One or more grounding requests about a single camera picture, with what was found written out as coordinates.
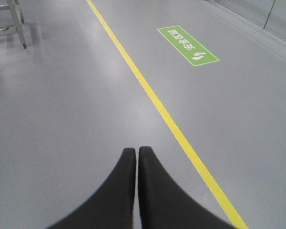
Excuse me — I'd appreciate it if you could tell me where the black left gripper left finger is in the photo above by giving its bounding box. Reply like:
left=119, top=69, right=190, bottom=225
left=50, top=148, right=136, bottom=229

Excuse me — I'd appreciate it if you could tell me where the steel cart with casters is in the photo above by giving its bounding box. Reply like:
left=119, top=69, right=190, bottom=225
left=0, top=0, right=28, bottom=50

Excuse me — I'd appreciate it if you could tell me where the green floor safety sign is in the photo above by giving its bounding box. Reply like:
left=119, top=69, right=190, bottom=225
left=157, top=25, right=219, bottom=67

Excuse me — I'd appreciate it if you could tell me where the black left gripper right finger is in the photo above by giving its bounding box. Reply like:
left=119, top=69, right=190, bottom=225
left=138, top=146, right=233, bottom=229

